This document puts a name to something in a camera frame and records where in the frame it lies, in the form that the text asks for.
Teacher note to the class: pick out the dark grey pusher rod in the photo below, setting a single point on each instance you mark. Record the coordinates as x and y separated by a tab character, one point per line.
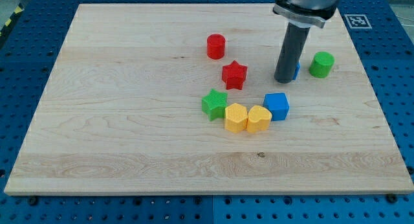
293	44

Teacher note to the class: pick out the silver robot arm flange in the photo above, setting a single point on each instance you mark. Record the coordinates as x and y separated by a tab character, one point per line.
306	13

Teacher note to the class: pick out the red cylinder block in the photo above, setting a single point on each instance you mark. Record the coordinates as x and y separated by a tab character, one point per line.
216	46

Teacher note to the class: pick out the yellow hexagon block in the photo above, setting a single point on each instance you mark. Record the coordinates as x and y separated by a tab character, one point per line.
236	117

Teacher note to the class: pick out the white fiducial marker tag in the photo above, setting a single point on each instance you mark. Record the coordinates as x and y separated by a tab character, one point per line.
357	21

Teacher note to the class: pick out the light wooden board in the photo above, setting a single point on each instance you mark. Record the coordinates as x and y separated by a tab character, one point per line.
121	111

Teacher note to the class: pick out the yellow heart block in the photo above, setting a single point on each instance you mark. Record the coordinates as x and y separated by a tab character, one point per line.
259	119

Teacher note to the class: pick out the red star block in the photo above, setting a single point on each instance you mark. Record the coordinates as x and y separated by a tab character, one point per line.
234	75

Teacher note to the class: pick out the blue cube block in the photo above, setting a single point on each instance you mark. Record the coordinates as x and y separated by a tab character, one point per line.
277	104

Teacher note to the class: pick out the green star block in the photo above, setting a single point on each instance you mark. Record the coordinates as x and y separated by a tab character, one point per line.
214	104

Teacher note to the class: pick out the green cylinder block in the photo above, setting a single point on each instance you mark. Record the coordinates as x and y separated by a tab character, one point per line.
322	64

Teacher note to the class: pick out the blue triangle block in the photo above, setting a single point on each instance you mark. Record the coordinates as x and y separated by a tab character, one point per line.
296	71

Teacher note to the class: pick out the yellow black hazard tape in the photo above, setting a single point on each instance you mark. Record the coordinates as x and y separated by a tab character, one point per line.
10	23

